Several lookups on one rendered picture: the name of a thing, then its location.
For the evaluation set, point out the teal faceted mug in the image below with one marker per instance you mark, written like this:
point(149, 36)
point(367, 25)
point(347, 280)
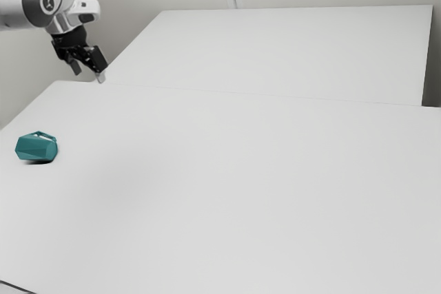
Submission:
point(36, 147)

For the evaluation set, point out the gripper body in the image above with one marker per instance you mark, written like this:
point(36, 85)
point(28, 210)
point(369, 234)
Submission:
point(73, 42)

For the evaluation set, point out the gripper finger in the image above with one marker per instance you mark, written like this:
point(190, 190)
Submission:
point(74, 66)
point(97, 61)

